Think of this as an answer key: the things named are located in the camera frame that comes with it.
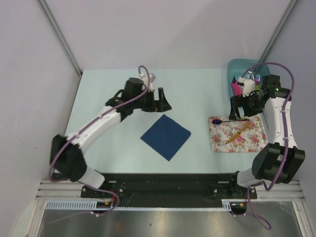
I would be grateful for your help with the teal plastic bin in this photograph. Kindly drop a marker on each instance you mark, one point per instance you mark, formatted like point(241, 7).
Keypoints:
point(237, 67)

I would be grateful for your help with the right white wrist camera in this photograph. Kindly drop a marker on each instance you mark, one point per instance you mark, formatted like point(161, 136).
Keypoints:
point(247, 86)

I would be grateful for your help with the iridescent fork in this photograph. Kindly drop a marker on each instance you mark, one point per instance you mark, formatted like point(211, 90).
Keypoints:
point(257, 78)

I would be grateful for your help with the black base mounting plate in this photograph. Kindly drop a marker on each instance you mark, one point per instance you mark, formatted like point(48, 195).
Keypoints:
point(169, 190)

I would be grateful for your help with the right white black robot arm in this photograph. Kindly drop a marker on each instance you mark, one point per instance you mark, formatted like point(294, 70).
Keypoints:
point(280, 159)

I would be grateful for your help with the gold knife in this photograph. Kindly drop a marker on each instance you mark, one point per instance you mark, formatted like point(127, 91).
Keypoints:
point(235, 136)

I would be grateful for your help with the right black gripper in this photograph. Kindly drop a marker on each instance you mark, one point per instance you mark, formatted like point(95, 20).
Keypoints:
point(236, 101)

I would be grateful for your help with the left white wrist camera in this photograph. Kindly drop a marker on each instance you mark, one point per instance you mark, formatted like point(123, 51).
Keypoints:
point(147, 81)

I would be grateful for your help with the dark blue paper napkin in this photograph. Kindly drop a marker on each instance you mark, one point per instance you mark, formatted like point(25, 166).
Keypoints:
point(166, 137)

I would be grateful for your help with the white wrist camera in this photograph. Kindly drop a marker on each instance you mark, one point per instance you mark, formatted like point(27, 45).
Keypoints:
point(147, 81)
point(247, 86)

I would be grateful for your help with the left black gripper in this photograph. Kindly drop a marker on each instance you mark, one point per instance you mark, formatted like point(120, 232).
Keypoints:
point(162, 104)

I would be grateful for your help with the floral cloth mat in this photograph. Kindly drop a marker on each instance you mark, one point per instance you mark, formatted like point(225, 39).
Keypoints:
point(245, 135)

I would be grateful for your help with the purple spoon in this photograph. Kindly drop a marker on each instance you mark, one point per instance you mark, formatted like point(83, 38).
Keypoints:
point(219, 121)

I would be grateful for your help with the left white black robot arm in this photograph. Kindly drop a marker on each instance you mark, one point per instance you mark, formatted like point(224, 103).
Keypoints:
point(67, 152)

